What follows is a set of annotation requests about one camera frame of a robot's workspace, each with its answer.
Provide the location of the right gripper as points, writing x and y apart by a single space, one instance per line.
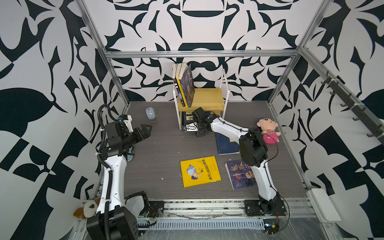
199 133

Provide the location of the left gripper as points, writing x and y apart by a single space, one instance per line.
140 136

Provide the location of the navy book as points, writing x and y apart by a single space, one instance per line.
186 118

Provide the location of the navy book vertical label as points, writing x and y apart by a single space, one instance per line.
226 146

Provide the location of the dark purple portrait book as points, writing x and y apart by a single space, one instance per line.
187 84

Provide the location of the yellow cartoon book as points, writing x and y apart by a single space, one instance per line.
200 171
179 84

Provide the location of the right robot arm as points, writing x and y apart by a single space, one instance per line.
172 164

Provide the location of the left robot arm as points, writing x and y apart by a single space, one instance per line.
116 216

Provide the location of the light blue alarm clock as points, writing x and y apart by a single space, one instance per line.
151 114

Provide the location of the white wooden book shelf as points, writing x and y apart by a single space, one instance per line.
210 99

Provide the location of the black barcode book on shelf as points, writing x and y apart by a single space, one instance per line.
175 81

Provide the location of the plush doll pink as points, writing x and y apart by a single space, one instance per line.
268 127

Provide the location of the brown white plush toy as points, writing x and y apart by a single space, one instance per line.
88 210

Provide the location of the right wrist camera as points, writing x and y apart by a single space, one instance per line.
190 128

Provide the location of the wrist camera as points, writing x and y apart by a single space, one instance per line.
127 120
190 128

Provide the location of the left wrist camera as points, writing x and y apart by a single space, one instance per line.
127 120

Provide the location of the wall hook rail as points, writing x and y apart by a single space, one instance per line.
350 102

